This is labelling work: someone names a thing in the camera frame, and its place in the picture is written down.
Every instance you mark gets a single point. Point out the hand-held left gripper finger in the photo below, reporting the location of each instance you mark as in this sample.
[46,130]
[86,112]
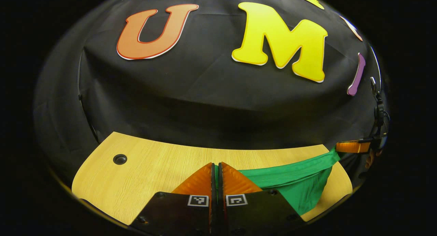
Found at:
[221,185]
[213,181]

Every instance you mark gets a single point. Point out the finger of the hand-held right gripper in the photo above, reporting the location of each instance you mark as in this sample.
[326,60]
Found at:
[353,147]

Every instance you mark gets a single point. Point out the green T-shirt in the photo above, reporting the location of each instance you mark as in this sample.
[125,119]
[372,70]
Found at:
[293,181]

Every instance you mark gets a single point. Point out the black backdrop cloth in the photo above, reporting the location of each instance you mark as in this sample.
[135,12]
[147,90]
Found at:
[205,92]

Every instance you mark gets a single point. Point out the black table grommet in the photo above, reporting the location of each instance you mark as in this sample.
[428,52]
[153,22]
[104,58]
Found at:
[120,159]

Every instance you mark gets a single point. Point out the white backdrop frame pole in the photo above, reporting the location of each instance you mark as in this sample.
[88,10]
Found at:
[377,63]

